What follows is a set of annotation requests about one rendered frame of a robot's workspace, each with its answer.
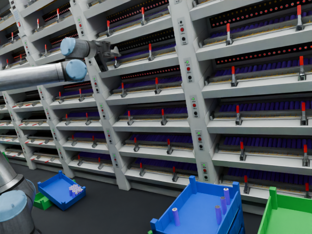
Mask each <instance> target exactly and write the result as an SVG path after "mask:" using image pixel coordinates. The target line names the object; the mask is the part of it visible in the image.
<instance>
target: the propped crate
mask: <svg viewBox="0 0 312 234"><path fill-rule="evenodd" d="M73 184H77V183H75V182H74V181H73V180H71V179H70V178H68V177H67V176H65V175H64V174H62V171H61V170H60V171H58V174H57V175H55V176H53V177H52V178H50V179H48V180H46V181H45V182H43V183H41V182H38V191H39V192H40V193H42V194H43V195H44V196H45V197H47V198H48V199H49V200H50V201H52V202H53V203H54V204H55V205H57V206H58V207H59V208H60V209H62V210H63V211H65V210H66V209H67V208H69V207H70V206H71V205H73V204H74V203H76V202H77V201H78V200H80V199H81V198H82V197H84V196H85V195H86V187H85V186H83V187H81V186H80V185H78V187H81V189H83V192H81V193H80V194H79V195H77V196H75V197H74V198H72V196H70V194H69V187H71V186H72V185H73Z"/></svg>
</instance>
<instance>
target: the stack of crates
mask: <svg viewBox="0 0 312 234"><path fill-rule="evenodd" d="M269 195H270V196H269V198H268V201H267V204H266V208H265V211H264V214H263V217H262V220H261V224H260V227H259V230H258V233H257V234H312V199H307V198H301V197H295V196H289V195H281V194H277V190H276V187H270V188H269Z"/></svg>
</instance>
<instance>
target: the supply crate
mask: <svg viewBox="0 0 312 234"><path fill-rule="evenodd" d="M189 182H190V183H189V184H188V185H187V187H186V188H185V189H184V190H183V191H182V192H181V193H180V195H179V196H178V197H177V198H176V199H175V201H174V202H173V203H172V204H171V205H170V207H169V208H168V209H167V210H166V211H165V213H164V214H163V215H162V216H161V217H160V219H159V220H158V219H154V218H153V219H152V220H151V221H150V225H151V229H152V233H153V234H226V233H227V231H228V229H229V227H230V224H231V222H232V220H233V218H234V216H235V213H236V211H237V209H238V207H239V205H240V203H241V192H240V186H239V182H233V184H232V185H233V187H229V186H223V185H217V184H211V183H205V182H197V181H196V180H195V176H193V175H191V176H190V177H189ZM224 188H228V189H229V196H230V203H231V204H230V205H227V211H226V213H225V215H224V214H222V209H221V215H222V221H221V223H220V225H219V224H217V219H216V213H215V206H216V205H219V206H220V207H221V200H220V197H221V196H224V190H223V189H224ZM173 208H177V211H178V215H179V220H180V226H176V225H175V221H174V217H173V212H172V209H173Z"/></svg>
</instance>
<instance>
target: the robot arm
mask: <svg viewBox="0 0 312 234"><path fill-rule="evenodd" d="M110 46H111V42H108V41H97V40H92V41H88V40H82V39H75V38H64V39H63V40H62V42H61V45H60V50H61V53H62V54H63V55H64V56H65V62H59V63H55V64H47V65H38V66H31V67H23V68H16V69H9V70H2V71H0V91H8V90H15V89H20V88H27V87H32V86H38V85H46V84H52V83H58V82H67V81H68V82H84V80H85V76H86V74H87V67H86V65H85V63H84V58H93V57H94V58H95V61H96V63H97V65H98V67H99V69H100V71H101V72H106V71H108V70H109V69H108V67H107V65H106V62H105V60H104V58H115V57H120V56H122V55H121V54H119V51H118V48H117V47H116V46H115V47H114V50H111V49H110ZM35 196H36V189H35V186H34V184H33V183H32V182H31V181H30V180H28V179H25V178H24V176H23V175H21V174H16V172H15V171H14V170H13V168H12V166H11V165H10V164H9V162H8V161H7V159H6V158H5V157H4V155H3V154H2V152H1V151H0V234H40V233H39V232H38V231H37V230H36V229H35V226H34V223H33V219H32V214H31V212H32V208H33V203H34V199H35Z"/></svg>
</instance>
